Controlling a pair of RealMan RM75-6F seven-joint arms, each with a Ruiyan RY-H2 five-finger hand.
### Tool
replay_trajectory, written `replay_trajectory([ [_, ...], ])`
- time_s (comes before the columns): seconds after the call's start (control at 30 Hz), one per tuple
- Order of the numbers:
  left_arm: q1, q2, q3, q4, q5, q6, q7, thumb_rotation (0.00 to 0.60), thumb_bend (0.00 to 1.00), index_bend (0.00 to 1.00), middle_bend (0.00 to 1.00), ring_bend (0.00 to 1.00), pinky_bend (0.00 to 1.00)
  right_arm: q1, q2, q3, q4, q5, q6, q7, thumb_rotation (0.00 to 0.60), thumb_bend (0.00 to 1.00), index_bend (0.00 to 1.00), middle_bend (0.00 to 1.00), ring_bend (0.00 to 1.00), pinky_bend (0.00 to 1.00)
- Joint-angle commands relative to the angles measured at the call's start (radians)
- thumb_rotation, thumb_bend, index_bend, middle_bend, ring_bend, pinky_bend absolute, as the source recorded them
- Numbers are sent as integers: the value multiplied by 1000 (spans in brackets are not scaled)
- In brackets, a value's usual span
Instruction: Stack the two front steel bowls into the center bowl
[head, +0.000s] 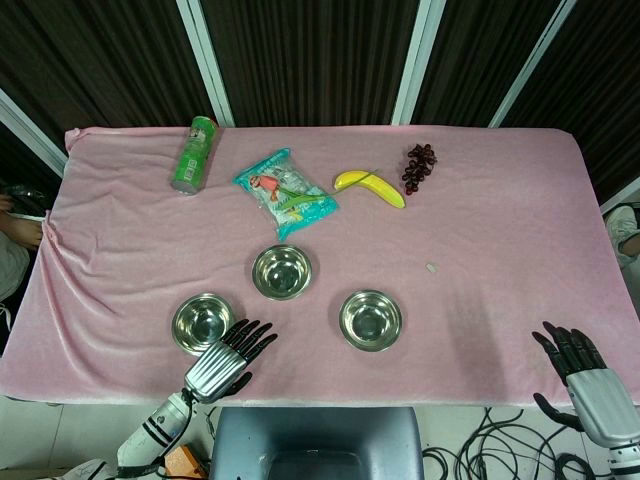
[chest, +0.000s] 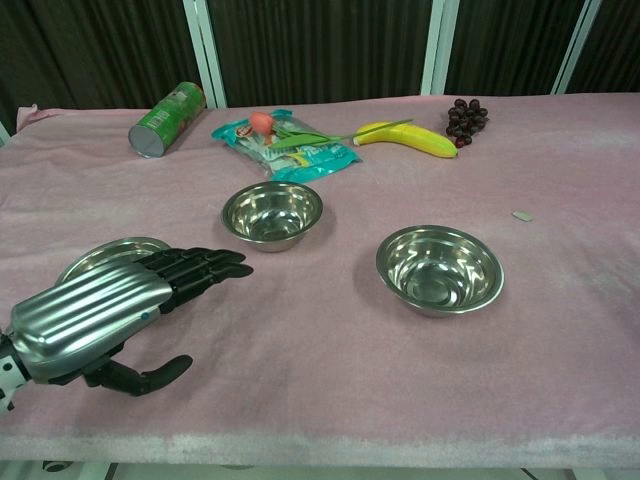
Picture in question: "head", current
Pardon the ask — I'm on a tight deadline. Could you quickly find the yellow toy banana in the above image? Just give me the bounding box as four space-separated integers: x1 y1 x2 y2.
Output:
333 170 407 210

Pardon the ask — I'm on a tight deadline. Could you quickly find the teal snack bag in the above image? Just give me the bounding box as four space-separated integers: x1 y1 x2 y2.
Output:
232 147 341 242

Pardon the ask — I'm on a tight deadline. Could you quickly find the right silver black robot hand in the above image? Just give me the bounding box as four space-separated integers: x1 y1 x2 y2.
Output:
531 320 631 449

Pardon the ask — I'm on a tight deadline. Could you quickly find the white sneaker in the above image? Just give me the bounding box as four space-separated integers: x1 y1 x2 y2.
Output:
603 204 640 269

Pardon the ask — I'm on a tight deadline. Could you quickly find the white frame post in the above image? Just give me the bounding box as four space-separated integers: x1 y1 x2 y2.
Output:
175 0 236 128
0 88 69 174
390 0 447 127
488 0 582 129
598 174 640 215

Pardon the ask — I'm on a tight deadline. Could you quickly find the dark red grape bunch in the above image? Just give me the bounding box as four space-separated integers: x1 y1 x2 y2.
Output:
400 142 438 196

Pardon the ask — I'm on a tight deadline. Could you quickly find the person's forearm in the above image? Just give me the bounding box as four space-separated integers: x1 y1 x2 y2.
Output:
0 214 44 249

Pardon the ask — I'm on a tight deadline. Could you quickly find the black cable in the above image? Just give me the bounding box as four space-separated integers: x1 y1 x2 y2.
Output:
519 423 609 480
422 443 469 480
457 406 526 480
115 389 221 477

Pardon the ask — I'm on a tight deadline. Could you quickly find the metal bowl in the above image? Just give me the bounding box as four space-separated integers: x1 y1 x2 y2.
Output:
171 293 237 358
251 244 313 302
338 289 404 354

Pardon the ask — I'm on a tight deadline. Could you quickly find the orange box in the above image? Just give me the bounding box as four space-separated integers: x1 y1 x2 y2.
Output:
160 444 209 480

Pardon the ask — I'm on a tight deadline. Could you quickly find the pink velvet table cloth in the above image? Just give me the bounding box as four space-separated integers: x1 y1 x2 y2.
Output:
0 124 640 407

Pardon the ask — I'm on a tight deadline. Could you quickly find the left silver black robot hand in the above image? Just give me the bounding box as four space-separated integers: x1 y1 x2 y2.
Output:
182 318 279 405

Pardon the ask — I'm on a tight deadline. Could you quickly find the green chip can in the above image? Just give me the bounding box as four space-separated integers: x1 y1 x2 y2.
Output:
170 115 220 197

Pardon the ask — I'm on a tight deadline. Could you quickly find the dark pleated curtain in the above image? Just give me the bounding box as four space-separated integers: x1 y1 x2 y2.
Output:
0 0 222 147
499 0 640 202
199 0 422 129
409 0 567 129

